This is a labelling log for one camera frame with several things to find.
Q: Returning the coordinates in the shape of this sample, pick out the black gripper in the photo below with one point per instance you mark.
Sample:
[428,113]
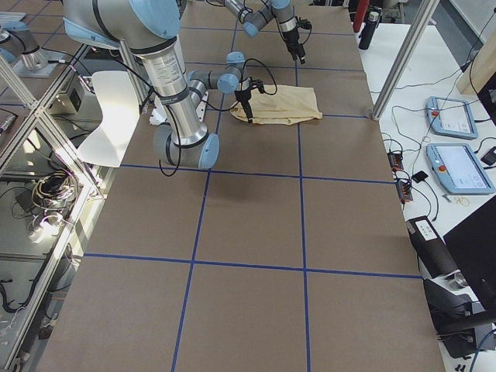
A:
[290,39]
[242,95]

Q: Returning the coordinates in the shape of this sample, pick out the cream long-sleeve printed shirt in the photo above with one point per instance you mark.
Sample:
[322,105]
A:
[290,105]

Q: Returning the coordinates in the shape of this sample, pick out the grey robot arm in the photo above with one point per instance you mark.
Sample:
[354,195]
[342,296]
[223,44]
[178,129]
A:
[282,12]
[150,29]

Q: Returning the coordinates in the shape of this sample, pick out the black water bottle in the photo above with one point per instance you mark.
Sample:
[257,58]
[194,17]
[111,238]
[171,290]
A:
[368,31]

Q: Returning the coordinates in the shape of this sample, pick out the upper orange black adapter box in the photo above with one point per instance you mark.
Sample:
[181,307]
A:
[395,161]

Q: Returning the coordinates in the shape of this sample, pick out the orange black adapter box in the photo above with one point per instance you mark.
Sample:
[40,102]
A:
[404,191]
[395,161]

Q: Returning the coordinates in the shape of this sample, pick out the upper blue teach pendant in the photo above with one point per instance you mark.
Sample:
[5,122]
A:
[451,117]

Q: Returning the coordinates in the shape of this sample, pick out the blue teach pendant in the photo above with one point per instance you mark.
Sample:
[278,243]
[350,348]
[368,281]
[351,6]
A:
[458,170]
[451,117]

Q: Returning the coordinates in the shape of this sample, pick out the lower orange black adapter box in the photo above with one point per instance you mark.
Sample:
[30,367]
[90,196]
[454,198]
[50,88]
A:
[404,191]

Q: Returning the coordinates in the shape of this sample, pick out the lower blue teach pendant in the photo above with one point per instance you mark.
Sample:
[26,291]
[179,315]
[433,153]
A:
[458,170]

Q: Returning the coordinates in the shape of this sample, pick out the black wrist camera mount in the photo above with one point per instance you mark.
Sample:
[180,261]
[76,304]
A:
[257,84]
[303,23]

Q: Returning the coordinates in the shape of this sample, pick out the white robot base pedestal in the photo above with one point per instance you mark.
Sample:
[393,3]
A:
[166,69]

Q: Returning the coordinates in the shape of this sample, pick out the aluminium frame post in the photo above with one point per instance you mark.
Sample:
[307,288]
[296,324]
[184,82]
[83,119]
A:
[414,34]

